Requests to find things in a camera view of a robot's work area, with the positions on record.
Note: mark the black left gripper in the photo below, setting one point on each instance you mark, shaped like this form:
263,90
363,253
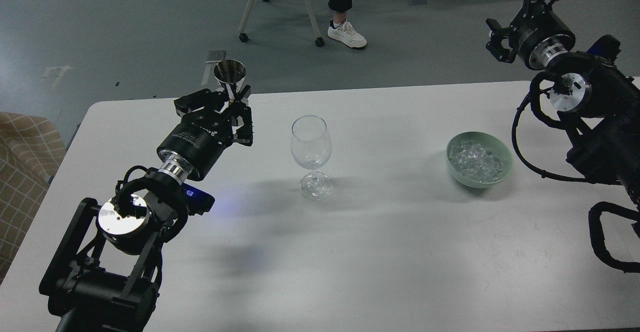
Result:
204,132

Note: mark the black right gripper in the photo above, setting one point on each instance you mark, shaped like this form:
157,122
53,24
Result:
536,35

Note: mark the steel cocktail jigger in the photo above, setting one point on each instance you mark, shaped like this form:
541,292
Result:
231,76

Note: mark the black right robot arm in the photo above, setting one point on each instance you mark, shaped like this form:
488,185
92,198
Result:
579,92

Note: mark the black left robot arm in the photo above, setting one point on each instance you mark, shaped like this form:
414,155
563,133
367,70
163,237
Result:
107,271

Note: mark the clear wine glass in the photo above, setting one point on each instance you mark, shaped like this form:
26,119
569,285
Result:
311,148

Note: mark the clear ice cubes pile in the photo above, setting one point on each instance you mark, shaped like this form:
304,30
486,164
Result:
471,161

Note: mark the grey floor tape patch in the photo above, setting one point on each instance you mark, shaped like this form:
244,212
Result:
215,56

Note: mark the white sneaker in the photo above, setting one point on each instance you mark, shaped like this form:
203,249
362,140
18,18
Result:
345,33

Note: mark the green bowl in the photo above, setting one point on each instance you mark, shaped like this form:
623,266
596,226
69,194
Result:
492,143

